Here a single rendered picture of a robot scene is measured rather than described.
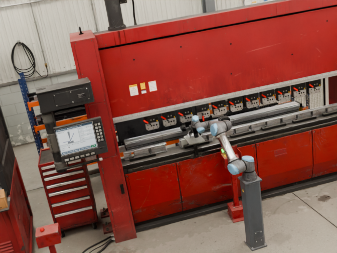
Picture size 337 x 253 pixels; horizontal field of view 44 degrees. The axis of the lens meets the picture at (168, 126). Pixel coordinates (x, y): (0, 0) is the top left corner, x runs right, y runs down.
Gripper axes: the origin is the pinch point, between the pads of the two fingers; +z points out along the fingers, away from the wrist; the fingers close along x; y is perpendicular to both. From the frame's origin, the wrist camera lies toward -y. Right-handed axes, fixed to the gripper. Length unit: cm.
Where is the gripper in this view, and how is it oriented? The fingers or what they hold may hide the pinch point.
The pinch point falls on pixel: (192, 135)
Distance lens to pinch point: 480.7
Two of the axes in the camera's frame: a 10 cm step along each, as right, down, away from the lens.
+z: -0.5, 5.2, 8.5
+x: -9.6, 2.2, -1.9
